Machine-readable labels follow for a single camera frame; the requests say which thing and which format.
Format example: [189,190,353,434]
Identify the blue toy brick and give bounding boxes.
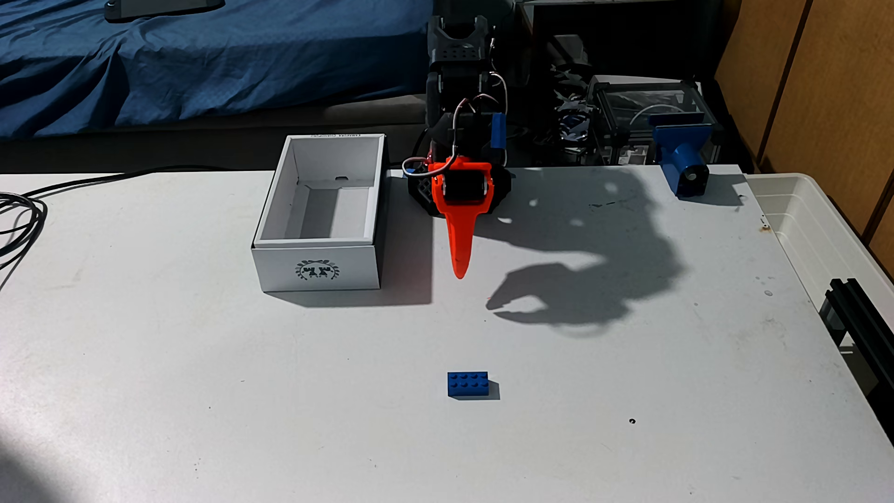
[447,371,490,399]

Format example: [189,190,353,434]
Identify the white cardboard box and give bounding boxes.
[251,133,387,293]

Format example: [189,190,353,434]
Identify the clear plastic case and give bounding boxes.
[585,75,722,166]

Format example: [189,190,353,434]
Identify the blue bed sheet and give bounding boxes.
[0,0,437,141]

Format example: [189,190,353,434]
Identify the white plastic bin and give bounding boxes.
[745,172,894,336]

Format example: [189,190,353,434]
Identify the dark flat device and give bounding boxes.
[103,0,226,22]

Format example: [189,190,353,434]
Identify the brown wooden cabinet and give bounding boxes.
[714,0,894,275]

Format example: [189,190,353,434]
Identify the blue printed camera mount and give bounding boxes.
[649,112,715,199]

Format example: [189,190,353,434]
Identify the black aluminium rail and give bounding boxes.
[820,277,894,442]

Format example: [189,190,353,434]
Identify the black cable bundle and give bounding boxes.
[0,165,235,275]

